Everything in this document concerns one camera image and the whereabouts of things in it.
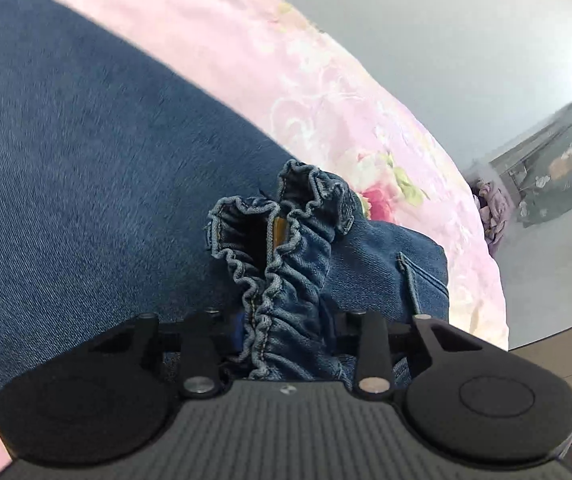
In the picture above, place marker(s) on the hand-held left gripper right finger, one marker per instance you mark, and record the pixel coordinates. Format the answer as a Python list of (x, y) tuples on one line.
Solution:
[(340, 330)]

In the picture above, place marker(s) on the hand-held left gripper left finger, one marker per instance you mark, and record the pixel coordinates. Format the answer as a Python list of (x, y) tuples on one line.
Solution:
[(237, 331)]

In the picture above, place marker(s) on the blue denim pants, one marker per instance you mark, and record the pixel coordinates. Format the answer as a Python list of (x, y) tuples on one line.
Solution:
[(91, 185)]

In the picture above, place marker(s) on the pile of clothes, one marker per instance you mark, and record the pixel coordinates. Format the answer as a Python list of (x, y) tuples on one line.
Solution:
[(493, 210)]

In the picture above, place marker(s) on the brown cardboard box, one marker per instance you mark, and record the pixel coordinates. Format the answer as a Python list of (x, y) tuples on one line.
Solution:
[(566, 350)]

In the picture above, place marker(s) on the pink floral bed blanket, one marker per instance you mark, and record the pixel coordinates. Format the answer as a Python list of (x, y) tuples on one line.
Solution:
[(316, 100)]

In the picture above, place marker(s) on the grey printed curtain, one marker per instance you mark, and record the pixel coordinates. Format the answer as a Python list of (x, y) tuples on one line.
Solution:
[(561, 170)]

